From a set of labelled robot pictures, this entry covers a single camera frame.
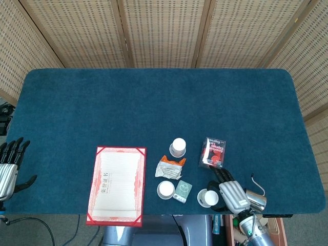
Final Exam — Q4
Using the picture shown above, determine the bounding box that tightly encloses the small green card box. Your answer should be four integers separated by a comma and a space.
172, 180, 193, 203

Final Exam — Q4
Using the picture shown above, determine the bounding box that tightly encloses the steel gooseneck pitcher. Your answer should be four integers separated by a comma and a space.
245, 173, 268, 213

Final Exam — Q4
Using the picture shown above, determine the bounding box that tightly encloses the blue carpet table mat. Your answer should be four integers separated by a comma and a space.
4, 68, 326, 215

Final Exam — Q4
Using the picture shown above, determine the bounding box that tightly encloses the crumpled orange white snack wrapper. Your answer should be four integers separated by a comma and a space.
154, 155, 187, 180

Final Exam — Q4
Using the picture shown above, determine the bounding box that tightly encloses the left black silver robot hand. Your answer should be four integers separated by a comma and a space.
0, 137, 38, 202

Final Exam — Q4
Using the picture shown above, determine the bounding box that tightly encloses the brown box of clutter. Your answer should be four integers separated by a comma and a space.
225, 214, 288, 246

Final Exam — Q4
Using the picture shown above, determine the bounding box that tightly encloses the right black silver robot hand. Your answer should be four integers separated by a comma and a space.
207, 165, 251, 216

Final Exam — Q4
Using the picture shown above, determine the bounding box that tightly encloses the red certificate folder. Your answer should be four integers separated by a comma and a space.
86, 146, 147, 228

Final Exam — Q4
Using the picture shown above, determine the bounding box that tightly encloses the black red card box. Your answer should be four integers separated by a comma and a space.
198, 137, 227, 171

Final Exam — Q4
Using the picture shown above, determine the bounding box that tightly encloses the black floor cable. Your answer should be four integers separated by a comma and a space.
5, 217, 56, 246

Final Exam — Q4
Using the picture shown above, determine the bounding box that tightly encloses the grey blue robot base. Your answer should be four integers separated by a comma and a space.
102, 214, 213, 246

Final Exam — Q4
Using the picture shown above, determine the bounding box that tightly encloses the white paper cup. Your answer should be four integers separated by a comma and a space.
197, 189, 219, 208
156, 180, 176, 200
169, 137, 187, 158

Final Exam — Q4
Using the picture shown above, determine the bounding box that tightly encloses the woven bamboo folding screen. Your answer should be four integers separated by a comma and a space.
0, 0, 328, 193

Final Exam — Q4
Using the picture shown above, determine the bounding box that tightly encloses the black equipment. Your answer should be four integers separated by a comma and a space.
0, 102, 13, 136

